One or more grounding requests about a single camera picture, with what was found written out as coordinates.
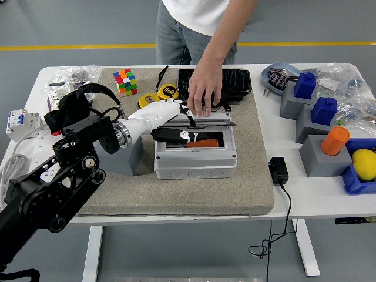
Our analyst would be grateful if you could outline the person's left hand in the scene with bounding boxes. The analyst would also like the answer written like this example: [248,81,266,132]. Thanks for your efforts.
[187,63,224,118]

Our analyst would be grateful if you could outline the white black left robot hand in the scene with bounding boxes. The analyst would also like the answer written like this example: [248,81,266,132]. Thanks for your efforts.
[126,99,209,145]

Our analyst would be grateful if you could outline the smoky transparent box lid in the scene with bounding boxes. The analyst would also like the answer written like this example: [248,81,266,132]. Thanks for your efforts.
[157,112,238,130]

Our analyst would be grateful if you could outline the grey block with round hole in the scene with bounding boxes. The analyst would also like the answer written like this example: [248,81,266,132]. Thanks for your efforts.
[298,134,353,178]
[96,135,144,177]

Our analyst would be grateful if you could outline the orange cylinder battery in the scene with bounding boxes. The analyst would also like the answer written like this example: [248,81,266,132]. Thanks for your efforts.
[186,139,219,149]
[320,126,351,156]

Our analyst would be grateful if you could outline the grey electrical junction box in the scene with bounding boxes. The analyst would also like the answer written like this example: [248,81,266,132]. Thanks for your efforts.
[153,113,238,180]

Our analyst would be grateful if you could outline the yellow tape measure black label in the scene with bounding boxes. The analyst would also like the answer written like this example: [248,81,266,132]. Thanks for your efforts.
[137,93,159,110]

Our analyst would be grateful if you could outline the yellow tape measure marked 5m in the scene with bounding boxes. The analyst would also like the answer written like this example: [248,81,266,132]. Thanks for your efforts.
[155,65,179,100]

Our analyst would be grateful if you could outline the black plastic tray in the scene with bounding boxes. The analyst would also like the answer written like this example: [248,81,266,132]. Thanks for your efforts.
[177,68,252,102]

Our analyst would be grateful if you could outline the large colourful puzzle cube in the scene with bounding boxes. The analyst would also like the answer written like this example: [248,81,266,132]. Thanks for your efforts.
[112,68,139,97]

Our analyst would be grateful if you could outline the pale blue dish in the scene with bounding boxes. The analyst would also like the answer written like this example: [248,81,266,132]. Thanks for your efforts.
[260,61,302,96]

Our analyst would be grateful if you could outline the person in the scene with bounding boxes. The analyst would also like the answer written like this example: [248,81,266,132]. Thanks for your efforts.
[155,0,259,118]

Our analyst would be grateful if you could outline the grey block holder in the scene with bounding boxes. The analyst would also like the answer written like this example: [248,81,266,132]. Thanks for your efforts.
[294,104,337,145]
[279,80,318,120]

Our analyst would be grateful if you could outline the black cloth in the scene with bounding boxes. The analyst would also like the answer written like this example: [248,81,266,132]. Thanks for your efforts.
[43,90,89,136]

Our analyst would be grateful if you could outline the grey-brown mat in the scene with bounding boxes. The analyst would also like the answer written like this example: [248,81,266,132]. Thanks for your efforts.
[78,66,276,217]

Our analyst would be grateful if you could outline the clear bags of screws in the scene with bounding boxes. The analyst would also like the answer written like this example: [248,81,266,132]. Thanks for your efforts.
[41,64,100,98]

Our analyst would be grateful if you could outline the white purple device package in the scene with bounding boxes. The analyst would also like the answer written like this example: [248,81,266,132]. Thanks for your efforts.
[46,80,95,108]

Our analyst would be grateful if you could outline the blue plastic block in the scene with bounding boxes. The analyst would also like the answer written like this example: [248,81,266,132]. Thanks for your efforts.
[310,96,337,126]
[293,72,317,99]

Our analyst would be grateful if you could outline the black power adapter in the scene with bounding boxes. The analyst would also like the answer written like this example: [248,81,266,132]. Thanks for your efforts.
[268,156,290,186]

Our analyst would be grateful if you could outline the white power strip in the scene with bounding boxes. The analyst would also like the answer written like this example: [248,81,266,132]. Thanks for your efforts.
[28,129,61,183]

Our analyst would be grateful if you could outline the white circuit breaker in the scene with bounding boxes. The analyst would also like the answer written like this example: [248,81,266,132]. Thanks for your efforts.
[5,108,43,142]

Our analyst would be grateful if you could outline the clear bags of small parts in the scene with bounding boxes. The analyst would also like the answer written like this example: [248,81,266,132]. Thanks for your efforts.
[302,61,376,127]

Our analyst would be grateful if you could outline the white table leg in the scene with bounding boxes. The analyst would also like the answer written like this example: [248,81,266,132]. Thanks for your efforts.
[291,219,321,277]
[82,225,103,282]

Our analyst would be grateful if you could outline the blue storage bin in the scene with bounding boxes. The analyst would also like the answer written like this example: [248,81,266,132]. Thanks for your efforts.
[340,137,376,195]

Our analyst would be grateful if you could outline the yellow lemon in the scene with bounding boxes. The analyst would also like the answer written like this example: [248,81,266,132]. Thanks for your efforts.
[351,148,376,182]

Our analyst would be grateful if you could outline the black table control panel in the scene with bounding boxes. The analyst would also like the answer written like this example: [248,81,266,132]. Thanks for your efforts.
[334,216,376,226]

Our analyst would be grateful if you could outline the black adapter cord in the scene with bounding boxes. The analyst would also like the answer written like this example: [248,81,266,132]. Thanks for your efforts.
[248,182,292,282]

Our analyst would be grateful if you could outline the white power cable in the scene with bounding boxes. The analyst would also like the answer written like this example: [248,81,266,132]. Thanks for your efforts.
[0,123,49,206]

